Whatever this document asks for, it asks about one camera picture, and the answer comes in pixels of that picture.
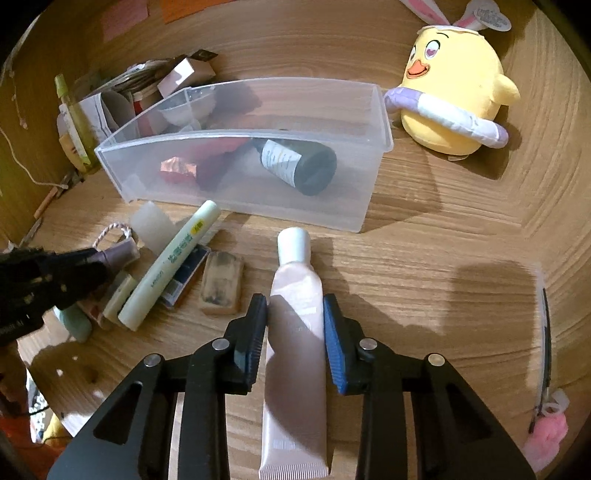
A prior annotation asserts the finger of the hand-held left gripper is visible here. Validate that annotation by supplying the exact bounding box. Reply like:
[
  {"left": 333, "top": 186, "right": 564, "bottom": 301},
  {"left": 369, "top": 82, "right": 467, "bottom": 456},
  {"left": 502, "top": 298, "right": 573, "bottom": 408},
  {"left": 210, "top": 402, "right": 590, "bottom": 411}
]
[{"left": 44, "top": 247, "right": 112, "bottom": 308}]

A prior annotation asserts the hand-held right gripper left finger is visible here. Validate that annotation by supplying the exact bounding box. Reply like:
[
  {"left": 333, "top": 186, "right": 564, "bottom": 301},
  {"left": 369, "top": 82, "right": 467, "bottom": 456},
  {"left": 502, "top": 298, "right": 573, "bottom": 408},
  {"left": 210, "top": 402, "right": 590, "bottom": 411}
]
[{"left": 46, "top": 293, "right": 269, "bottom": 480}]

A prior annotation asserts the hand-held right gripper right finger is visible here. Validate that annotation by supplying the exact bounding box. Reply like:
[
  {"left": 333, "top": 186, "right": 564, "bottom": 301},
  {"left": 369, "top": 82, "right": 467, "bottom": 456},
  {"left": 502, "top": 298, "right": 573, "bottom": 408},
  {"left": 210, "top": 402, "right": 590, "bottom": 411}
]
[{"left": 322, "top": 293, "right": 537, "bottom": 480}]

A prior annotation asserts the mauve pouch with twisted string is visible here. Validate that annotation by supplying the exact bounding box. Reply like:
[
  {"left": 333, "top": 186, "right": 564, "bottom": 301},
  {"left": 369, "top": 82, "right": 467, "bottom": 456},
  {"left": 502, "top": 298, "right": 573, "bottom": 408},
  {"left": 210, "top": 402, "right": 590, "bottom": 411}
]
[{"left": 93, "top": 222, "right": 140, "bottom": 274}]

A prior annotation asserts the pink tube with white cap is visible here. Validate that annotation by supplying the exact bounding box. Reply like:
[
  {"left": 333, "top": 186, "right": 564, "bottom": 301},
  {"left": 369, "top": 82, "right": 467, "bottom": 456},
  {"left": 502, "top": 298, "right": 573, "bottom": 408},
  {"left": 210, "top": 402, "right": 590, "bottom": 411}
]
[{"left": 259, "top": 227, "right": 331, "bottom": 479}]

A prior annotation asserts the blue staple box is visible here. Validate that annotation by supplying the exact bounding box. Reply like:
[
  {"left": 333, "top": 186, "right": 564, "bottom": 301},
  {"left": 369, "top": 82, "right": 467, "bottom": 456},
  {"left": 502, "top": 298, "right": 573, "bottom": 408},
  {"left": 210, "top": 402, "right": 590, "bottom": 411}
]
[{"left": 161, "top": 244, "right": 211, "bottom": 308}]

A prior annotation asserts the clear plastic storage bin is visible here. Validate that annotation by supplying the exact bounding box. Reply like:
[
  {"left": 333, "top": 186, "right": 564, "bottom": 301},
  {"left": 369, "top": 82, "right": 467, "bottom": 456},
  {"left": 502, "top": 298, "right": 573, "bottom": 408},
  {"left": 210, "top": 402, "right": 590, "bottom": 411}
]
[{"left": 95, "top": 78, "right": 394, "bottom": 233}]

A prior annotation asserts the small cream tube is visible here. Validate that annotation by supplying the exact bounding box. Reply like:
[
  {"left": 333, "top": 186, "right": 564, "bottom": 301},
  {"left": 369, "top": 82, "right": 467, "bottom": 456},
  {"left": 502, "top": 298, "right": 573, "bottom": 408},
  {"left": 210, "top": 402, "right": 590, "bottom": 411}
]
[{"left": 102, "top": 271, "right": 136, "bottom": 325}]

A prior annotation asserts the mint green tube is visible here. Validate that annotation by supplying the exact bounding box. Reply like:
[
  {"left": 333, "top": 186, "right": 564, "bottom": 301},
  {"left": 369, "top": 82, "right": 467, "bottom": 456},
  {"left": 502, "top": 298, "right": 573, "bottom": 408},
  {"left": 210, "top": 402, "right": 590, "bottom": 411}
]
[{"left": 52, "top": 304, "right": 93, "bottom": 343}]

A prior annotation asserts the dirty beige eraser block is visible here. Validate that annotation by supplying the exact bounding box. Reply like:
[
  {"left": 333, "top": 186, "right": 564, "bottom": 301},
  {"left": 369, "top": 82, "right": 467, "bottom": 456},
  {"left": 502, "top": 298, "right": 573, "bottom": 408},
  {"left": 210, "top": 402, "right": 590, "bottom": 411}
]
[{"left": 199, "top": 251, "right": 246, "bottom": 317}]

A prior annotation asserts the pale green tube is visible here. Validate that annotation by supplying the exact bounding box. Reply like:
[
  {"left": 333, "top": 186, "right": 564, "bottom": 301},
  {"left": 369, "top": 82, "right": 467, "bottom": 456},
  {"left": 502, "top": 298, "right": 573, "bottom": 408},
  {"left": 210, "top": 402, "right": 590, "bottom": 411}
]
[{"left": 117, "top": 200, "right": 222, "bottom": 332}]

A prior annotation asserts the red foil packet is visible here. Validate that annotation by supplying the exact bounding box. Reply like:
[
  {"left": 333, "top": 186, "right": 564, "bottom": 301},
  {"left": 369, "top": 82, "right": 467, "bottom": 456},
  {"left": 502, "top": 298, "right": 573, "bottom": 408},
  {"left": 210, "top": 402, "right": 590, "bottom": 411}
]
[{"left": 159, "top": 157, "right": 200, "bottom": 186}]

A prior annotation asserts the yellow-green bottle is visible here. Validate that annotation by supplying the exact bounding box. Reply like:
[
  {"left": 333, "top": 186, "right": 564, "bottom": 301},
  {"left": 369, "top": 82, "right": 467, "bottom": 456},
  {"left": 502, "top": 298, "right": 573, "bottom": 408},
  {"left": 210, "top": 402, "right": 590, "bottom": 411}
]
[{"left": 54, "top": 74, "right": 90, "bottom": 169}]

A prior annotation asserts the dark green bottle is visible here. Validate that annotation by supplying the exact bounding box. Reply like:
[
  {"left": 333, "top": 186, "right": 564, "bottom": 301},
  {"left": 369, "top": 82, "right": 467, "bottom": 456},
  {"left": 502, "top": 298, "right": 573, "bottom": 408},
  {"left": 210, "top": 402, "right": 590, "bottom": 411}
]
[{"left": 252, "top": 138, "right": 338, "bottom": 197}]

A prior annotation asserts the pile of papers and booklets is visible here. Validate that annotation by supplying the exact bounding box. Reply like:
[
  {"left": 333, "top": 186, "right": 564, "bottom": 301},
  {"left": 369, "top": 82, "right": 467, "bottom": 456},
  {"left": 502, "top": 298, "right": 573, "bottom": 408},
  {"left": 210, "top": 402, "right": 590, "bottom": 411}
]
[{"left": 69, "top": 50, "right": 219, "bottom": 139}]

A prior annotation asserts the clear plastic funnel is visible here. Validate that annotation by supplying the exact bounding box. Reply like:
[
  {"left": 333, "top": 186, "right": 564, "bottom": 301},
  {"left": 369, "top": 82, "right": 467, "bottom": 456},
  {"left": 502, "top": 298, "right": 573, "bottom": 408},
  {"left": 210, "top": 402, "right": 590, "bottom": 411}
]
[{"left": 159, "top": 89, "right": 218, "bottom": 128}]

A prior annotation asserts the small white cardboard box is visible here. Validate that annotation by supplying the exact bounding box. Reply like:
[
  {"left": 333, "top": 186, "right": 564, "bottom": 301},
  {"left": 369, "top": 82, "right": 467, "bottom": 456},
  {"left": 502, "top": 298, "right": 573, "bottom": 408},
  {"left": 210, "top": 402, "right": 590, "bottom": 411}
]
[{"left": 157, "top": 57, "right": 218, "bottom": 99}]

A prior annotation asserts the pink sticky note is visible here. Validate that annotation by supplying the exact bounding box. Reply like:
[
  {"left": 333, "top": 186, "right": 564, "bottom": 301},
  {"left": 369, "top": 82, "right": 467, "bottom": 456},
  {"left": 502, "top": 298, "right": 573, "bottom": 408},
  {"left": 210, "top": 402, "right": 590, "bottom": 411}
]
[{"left": 102, "top": 0, "right": 149, "bottom": 43}]

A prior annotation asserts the orange sticky note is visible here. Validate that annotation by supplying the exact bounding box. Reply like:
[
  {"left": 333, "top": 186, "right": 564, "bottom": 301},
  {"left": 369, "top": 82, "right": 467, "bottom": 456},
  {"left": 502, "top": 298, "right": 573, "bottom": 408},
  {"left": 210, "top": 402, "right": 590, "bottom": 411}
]
[{"left": 161, "top": 0, "right": 219, "bottom": 25}]

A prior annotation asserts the yellow chick plush toy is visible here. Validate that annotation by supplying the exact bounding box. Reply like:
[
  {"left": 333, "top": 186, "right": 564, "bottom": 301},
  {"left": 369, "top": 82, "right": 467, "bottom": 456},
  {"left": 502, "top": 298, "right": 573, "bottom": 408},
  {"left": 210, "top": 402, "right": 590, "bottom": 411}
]
[{"left": 382, "top": 0, "right": 521, "bottom": 158}]

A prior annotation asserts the white hanging cord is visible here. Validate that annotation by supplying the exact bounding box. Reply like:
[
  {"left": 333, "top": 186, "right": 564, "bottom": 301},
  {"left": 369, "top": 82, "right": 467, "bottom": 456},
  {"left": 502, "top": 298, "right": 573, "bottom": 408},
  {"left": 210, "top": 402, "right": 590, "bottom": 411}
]
[{"left": 0, "top": 69, "right": 70, "bottom": 191}]

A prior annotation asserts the pink fluffy hair tie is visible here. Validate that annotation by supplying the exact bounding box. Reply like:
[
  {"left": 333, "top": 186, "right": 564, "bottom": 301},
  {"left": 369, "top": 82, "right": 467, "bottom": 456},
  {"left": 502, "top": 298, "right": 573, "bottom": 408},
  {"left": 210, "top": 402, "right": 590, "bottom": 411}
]
[{"left": 523, "top": 412, "right": 569, "bottom": 468}]

